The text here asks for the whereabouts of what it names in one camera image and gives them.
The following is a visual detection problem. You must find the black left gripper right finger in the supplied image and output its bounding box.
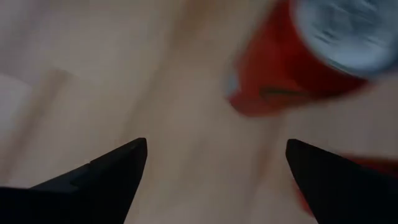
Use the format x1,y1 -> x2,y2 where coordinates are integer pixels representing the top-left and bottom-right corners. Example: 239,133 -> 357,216
285,138 -> 398,224

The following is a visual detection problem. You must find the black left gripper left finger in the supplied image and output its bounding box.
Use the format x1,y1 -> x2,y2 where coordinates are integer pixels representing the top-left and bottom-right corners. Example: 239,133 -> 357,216
0,138 -> 148,224

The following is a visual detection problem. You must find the red Coke Zero can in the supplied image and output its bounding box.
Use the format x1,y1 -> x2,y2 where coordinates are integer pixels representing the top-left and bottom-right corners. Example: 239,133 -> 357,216
225,0 -> 398,118

